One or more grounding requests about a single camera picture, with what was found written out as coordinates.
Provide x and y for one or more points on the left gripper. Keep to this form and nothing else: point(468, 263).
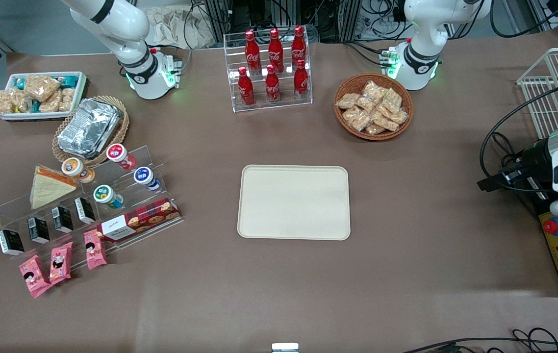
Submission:
point(534, 158)

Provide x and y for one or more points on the oval light wicker basket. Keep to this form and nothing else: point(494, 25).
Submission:
point(123, 130)

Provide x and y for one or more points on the orange lid yogurt cup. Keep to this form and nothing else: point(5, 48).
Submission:
point(77, 169)

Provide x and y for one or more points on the teal wrapped snack packet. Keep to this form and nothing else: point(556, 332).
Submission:
point(19, 83)
point(69, 81)

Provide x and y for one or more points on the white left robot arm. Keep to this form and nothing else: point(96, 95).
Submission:
point(423, 49)

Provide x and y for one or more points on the blue lid yogurt cup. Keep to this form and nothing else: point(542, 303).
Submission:
point(145, 177)

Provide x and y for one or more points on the background equipment rack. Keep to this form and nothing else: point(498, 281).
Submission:
point(338, 19)

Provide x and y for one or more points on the clear acrylic tiered shelf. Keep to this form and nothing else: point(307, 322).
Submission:
point(154, 157)

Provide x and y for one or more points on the clear acrylic bottle rack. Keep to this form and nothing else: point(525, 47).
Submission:
point(269, 105)

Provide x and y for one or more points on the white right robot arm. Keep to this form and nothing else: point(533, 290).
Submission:
point(154, 81)

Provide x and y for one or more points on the beige plastic tray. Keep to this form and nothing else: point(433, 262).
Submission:
point(293, 202)

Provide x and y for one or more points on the green lid yogurt cup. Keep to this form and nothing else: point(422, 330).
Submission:
point(107, 196)

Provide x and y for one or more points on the white rectangular plastic bin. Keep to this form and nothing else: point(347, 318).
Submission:
point(80, 90)

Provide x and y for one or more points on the red plaid cookie box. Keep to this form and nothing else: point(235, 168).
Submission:
point(139, 220)

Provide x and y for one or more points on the pink snack pack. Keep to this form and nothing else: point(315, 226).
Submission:
point(95, 250)
point(34, 277)
point(61, 262)

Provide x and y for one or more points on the small black carton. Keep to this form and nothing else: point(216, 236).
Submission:
point(84, 210)
point(62, 219)
point(38, 229)
point(12, 243)

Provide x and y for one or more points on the crumpled beige cloth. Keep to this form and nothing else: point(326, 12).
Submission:
point(181, 29)

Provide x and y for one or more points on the beige crispy snack packet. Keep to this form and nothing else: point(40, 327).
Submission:
point(41, 87)
point(21, 100)
point(357, 118)
point(66, 98)
point(374, 130)
point(3, 102)
point(366, 104)
point(386, 122)
point(373, 90)
point(51, 104)
point(347, 100)
point(392, 100)

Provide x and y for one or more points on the red cola bottle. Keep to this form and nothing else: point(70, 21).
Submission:
point(272, 84)
point(245, 88)
point(252, 51)
point(275, 49)
point(301, 81)
point(298, 46)

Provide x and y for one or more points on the round brown wicker basket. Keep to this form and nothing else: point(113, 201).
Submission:
point(352, 83)

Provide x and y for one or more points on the red lid yogurt cup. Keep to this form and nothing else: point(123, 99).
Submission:
point(121, 156)

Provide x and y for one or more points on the silver foil food container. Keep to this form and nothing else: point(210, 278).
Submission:
point(88, 127)

